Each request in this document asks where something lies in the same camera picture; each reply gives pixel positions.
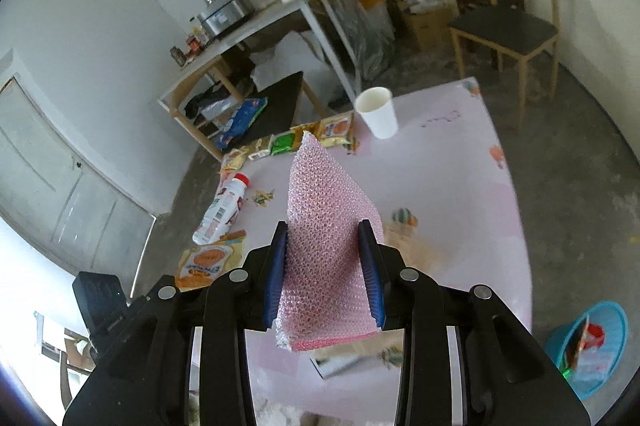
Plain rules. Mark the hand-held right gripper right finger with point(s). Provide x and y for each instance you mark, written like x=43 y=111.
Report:
x=372 y=276

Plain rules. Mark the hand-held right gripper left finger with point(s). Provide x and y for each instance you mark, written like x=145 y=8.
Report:
x=277 y=276

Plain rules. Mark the pink bubble wrap sheet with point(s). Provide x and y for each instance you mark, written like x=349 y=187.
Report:
x=325 y=216

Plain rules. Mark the blue mesh plastic basket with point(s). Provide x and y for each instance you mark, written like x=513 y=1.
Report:
x=552 y=346

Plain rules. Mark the orange biscuit packet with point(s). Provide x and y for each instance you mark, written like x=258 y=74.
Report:
x=207 y=258

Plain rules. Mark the small torn yellow wrapper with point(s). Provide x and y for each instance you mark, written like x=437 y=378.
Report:
x=262 y=197

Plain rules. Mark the white bottle with red cap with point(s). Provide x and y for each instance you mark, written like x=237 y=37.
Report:
x=220 y=211

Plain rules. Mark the pink printed tablecloth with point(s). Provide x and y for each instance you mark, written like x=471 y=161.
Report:
x=450 y=186

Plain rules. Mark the green snack packet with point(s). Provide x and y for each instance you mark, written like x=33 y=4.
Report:
x=285 y=142

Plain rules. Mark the small yellow snack packet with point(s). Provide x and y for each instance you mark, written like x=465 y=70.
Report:
x=305 y=131

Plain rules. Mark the yellow packet with orange print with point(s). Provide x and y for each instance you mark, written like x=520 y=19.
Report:
x=335 y=131

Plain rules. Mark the white panel door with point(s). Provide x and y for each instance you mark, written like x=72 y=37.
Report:
x=45 y=166

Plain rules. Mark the blue snack packet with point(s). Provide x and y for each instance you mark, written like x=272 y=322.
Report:
x=242 y=116

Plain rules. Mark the white paper cup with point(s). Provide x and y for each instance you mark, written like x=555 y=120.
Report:
x=377 y=111

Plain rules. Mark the wooden chair with dark seat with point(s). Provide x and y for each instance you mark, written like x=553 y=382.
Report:
x=500 y=29
x=280 y=101

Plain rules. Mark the black cloth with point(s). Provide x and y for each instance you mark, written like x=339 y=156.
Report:
x=210 y=99

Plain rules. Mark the white foam sheets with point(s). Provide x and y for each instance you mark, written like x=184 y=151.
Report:
x=290 y=56

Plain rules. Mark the clear plastic bag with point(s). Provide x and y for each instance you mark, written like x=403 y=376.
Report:
x=365 y=36

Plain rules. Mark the dark glass jar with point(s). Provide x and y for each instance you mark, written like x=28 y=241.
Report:
x=176 y=55

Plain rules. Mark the brown cardboard box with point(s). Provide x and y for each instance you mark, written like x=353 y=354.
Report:
x=425 y=26

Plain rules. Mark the condiment bottle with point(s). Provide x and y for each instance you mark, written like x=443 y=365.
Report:
x=194 y=34

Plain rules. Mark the white table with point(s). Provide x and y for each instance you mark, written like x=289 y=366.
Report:
x=270 y=19

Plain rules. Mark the silver rice cooker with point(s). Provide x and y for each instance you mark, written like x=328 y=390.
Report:
x=225 y=16

